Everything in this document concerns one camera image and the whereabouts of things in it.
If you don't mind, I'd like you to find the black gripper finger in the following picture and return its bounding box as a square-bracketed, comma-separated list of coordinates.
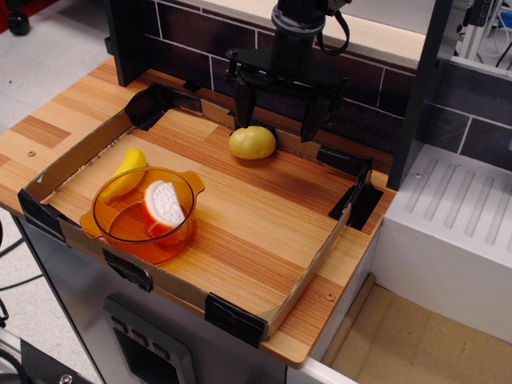
[234, 79, 257, 128]
[300, 95, 333, 142]

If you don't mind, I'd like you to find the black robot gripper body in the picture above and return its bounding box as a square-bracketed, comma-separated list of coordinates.
[225, 28, 348, 96]

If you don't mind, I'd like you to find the orange white toy sushi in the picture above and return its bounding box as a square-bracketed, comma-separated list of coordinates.
[142, 180, 186, 246]

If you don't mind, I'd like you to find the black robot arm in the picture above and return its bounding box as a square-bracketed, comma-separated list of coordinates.
[225, 1, 350, 142]

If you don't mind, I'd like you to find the cardboard fence with black tape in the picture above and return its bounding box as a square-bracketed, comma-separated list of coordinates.
[18, 83, 391, 346]

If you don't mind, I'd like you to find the orange transparent plastic pot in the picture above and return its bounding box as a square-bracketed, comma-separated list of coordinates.
[80, 166, 205, 265]

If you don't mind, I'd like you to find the yellow toy potato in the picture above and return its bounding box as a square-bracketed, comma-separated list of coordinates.
[229, 126, 277, 160]

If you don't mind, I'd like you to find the yellow toy banana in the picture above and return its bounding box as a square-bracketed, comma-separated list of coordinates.
[99, 148, 147, 203]

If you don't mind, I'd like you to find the white toy sink drainboard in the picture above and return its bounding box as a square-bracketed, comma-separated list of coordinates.
[371, 146, 511, 342]

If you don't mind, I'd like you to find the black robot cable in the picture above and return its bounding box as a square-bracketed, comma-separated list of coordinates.
[315, 10, 352, 56]

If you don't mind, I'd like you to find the dark grey vertical post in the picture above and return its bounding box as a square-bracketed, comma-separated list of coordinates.
[387, 1, 453, 190]

